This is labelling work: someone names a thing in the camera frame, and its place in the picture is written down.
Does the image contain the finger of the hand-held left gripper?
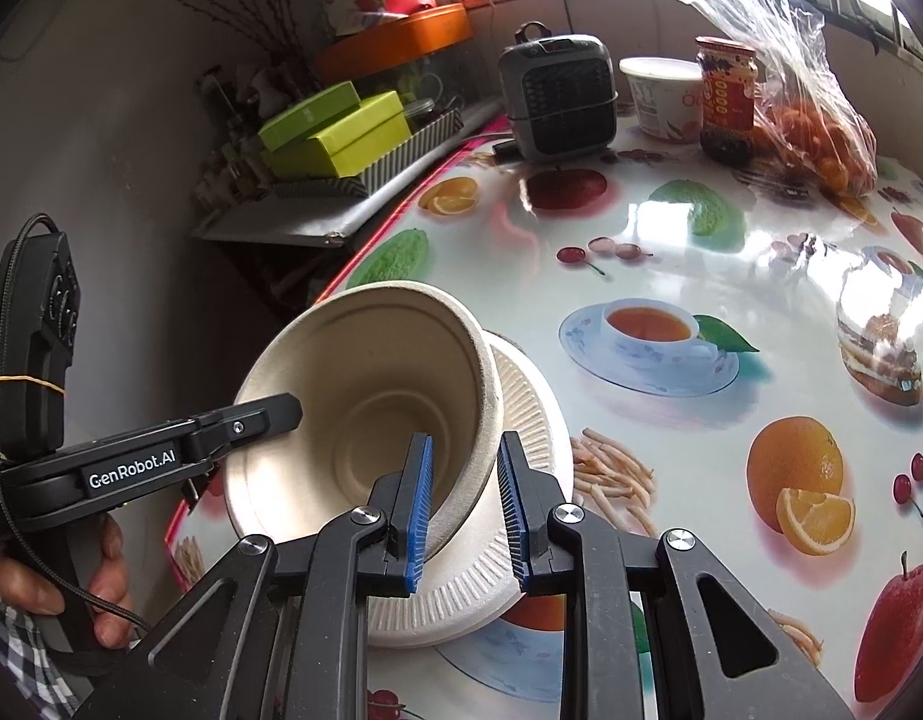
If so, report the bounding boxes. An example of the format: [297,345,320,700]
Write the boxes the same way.
[184,392,305,462]
[178,457,226,503]

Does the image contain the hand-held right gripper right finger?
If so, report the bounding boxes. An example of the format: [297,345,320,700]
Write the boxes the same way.
[497,431,856,720]

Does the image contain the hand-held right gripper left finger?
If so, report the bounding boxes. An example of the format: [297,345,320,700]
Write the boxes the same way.
[75,431,436,720]

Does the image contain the stack of white paper plates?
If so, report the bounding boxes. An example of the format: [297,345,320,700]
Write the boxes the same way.
[363,328,576,635]

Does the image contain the white foam plate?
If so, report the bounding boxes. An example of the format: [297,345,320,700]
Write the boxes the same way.
[367,390,576,650]
[365,360,576,642]

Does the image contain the person's left forearm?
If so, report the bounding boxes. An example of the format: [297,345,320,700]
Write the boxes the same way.
[0,589,83,720]

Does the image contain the person's left hand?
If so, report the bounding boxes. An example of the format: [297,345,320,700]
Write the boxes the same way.
[0,514,133,650]

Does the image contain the grey flat board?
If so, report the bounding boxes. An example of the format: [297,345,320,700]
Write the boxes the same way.
[191,195,376,248]

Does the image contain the cluttered small ornaments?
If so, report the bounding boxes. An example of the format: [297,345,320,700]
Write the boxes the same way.
[195,64,275,203]

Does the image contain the thick green box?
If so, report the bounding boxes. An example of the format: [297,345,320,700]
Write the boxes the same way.
[262,90,413,179]

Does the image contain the grey striped box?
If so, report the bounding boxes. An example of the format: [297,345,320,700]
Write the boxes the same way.
[270,106,464,200]

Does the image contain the flat green box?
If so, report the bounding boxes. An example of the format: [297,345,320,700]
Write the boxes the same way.
[257,80,362,152]

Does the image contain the glass tank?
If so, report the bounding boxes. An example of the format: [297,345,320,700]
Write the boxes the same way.
[318,45,500,125]

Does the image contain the dry bare branches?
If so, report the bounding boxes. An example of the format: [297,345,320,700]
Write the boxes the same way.
[109,0,320,83]

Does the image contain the orange box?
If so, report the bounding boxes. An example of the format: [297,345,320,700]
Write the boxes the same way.
[315,2,473,83]

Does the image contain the small grey space heater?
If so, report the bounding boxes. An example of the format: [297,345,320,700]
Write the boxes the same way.
[497,21,620,164]

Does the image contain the white plastic tub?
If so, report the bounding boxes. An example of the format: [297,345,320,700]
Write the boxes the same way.
[618,56,703,142]

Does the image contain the glass jar with red label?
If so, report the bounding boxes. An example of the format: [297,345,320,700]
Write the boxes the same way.
[693,35,758,166]

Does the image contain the clear plastic bag of oranges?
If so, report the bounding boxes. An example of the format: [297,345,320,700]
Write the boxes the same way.
[637,0,880,200]

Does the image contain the small dark curved object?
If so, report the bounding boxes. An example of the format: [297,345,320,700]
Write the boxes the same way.
[843,0,882,53]

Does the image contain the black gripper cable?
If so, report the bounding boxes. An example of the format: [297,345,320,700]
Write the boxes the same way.
[0,214,151,680]

